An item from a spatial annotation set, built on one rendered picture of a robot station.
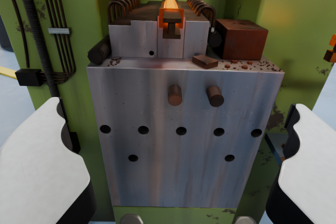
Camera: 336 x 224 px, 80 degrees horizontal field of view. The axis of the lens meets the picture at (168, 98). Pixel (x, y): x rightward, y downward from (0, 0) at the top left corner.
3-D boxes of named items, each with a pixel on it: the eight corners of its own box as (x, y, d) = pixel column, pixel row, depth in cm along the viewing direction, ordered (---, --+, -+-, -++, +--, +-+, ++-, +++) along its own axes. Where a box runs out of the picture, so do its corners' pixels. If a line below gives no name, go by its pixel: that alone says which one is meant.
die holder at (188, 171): (237, 208, 61) (285, 72, 38) (111, 206, 61) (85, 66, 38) (207, 107, 109) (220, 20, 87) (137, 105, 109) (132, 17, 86)
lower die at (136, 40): (205, 59, 43) (210, 17, 39) (111, 56, 43) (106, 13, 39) (188, 23, 80) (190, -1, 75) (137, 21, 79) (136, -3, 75)
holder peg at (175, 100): (182, 106, 38) (183, 94, 36) (167, 106, 38) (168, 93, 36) (180, 96, 41) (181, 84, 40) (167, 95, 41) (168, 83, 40)
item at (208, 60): (217, 66, 40) (218, 60, 39) (206, 69, 39) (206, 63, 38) (202, 59, 43) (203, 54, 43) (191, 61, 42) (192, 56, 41)
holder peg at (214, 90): (223, 107, 38) (225, 95, 36) (208, 107, 38) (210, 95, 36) (218, 97, 41) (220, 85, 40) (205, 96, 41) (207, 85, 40)
